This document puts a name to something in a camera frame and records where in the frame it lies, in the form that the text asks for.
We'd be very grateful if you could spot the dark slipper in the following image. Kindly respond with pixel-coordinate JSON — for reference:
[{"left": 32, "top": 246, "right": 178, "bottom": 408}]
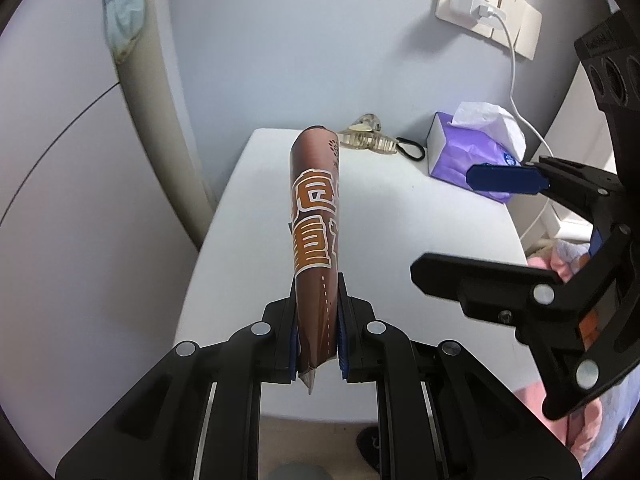
[{"left": 356, "top": 425, "right": 383, "bottom": 474}]

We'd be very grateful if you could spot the white bed frame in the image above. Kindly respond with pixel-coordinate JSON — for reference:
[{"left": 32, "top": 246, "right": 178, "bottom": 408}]
[{"left": 515, "top": 57, "right": 623, "bottom": 241}]

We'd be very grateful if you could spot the white charging cable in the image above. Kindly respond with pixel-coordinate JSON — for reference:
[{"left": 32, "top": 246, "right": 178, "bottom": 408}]
[{"left": 487, "top": 7, "right": 556, "bottom": 246}]

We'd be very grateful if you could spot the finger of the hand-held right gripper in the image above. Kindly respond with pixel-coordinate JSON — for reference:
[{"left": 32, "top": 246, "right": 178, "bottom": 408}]
[
  {"left": 410, "top": 229, "right": 640, "bottom": 421},
  {"left": 466, "top": 156, "right": 626, "bottom": 227}
]

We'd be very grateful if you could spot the clear hair claw clip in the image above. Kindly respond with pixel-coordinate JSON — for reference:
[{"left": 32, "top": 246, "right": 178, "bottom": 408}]
[{"left": 337, "top": 114, "right": 398, "bottom": 153}]

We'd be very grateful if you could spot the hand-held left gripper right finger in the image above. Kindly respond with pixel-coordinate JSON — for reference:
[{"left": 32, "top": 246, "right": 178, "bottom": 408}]
[{"left": 336, "top": 272, "right": 583, "bottom": 480}]

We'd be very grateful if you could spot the white charger plug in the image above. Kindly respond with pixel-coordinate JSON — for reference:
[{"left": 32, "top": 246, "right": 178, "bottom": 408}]
[{"left": 448, "top": 0, "right": 503, "bottom": 22}]

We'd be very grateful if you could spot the white wall switch panel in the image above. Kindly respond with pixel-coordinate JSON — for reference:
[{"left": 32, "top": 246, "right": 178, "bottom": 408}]
[{"left": 492, "top": 0, "right": 543, "bottom": 61}]

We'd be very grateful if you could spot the white wardrobe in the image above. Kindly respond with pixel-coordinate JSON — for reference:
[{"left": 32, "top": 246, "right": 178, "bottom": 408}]
[{"left": 0, "top": 0, "right": 217, "bottom": 461}]

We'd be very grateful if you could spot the white bedside cabinet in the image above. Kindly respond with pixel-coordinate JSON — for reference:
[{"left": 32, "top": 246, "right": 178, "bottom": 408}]
[{"left": 177, "top": 127, "right": 543, "bottom": 423}]

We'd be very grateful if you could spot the light blue cloth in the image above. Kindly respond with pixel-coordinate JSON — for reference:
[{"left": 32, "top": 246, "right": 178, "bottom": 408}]
[{"left": 102, "top": 0, "right": 148, "bottom": 64}]

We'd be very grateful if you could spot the lavender fleece blanket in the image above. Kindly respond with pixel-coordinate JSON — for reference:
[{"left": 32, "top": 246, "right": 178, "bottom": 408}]
[{"left": 550, "top": 240, "right": 597, "bottom": 273}]

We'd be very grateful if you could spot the pink blanket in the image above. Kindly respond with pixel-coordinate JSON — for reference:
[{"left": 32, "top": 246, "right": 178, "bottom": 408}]
[{"left": 515, "top": 252, "right": 616, "bottom": 466}]

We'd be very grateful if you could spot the purple tissue pack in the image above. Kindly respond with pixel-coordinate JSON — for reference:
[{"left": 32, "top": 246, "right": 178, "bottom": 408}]
[{"left": 427, "top": 101, "right": 528, "bottom": 206}]

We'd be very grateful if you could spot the black hair tie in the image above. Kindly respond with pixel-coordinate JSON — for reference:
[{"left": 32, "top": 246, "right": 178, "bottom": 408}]
[{"left": 395, "top": 136, "right": 428, "bottom": 162}]

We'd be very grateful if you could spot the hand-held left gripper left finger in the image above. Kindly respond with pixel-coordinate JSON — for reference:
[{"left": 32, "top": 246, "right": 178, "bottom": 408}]
[{"left": 55, "top": 275, "right": 301, "bottom": 480}]

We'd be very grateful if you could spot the brown snack packet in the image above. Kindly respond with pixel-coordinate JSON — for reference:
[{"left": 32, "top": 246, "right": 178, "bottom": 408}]
[{"left": 289, "top": 125, "right": 346, "bottom": 395}]

